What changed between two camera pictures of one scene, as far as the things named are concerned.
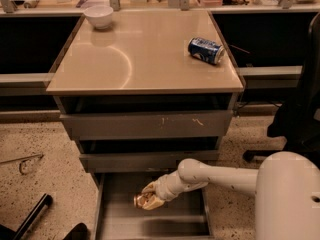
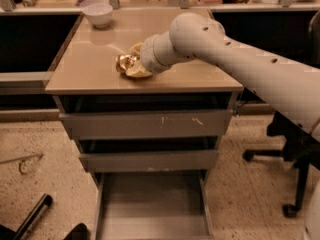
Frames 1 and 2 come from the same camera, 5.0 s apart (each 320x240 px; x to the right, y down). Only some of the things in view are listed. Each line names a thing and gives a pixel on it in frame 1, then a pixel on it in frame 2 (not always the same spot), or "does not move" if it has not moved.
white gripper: (165, 188) -> (149, 58)
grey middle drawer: (142, 162) does not move
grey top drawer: (212, 124) does not move
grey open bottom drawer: (184, 217) does not move
